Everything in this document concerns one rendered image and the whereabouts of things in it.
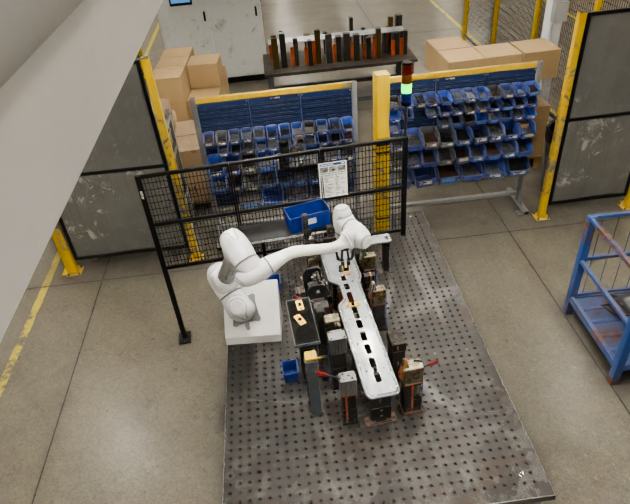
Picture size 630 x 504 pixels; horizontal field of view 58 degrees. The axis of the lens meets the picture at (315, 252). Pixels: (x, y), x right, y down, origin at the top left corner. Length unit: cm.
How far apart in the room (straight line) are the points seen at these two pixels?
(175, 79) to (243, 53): 269
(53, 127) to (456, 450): 303
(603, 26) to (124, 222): 448
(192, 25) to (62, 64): 945
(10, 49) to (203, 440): 403
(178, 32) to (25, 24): 954
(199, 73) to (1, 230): 749
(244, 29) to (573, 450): 770
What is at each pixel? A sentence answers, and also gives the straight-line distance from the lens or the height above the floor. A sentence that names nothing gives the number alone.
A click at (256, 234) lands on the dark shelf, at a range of 410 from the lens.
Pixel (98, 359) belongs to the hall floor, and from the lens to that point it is 503.
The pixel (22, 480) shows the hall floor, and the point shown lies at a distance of 453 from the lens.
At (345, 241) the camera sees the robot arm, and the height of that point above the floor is 163.
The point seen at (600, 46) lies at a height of 169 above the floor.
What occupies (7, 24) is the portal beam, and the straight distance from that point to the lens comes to 25.
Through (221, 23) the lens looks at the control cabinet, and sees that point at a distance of 971.
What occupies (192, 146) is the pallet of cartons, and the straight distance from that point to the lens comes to 621.
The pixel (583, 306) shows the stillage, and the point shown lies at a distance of 498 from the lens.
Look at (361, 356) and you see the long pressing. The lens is 318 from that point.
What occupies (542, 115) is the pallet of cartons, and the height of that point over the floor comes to 64.
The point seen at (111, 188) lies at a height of 88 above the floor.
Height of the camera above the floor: 335
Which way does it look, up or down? 37 degrees down
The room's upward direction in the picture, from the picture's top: 5 degrees counter-clockwise
